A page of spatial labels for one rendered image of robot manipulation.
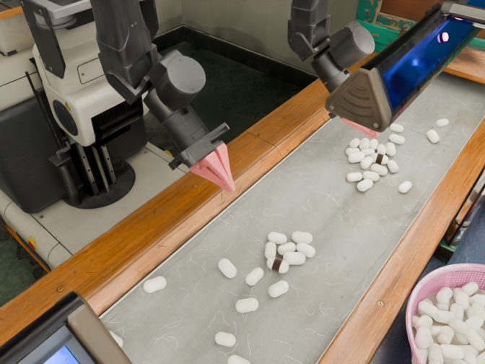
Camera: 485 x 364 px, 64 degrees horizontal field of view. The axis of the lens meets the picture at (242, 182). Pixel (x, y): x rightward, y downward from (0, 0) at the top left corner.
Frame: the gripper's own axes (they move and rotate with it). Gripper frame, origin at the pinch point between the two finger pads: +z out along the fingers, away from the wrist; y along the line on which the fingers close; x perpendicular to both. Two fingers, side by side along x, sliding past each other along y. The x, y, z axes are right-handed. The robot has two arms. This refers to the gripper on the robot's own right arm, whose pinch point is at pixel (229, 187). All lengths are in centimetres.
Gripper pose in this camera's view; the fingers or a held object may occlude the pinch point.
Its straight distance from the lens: 64.4
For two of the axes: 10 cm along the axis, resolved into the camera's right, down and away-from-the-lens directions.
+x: -4.9, 2.5, 8.3
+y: 6.4, -5.5, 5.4
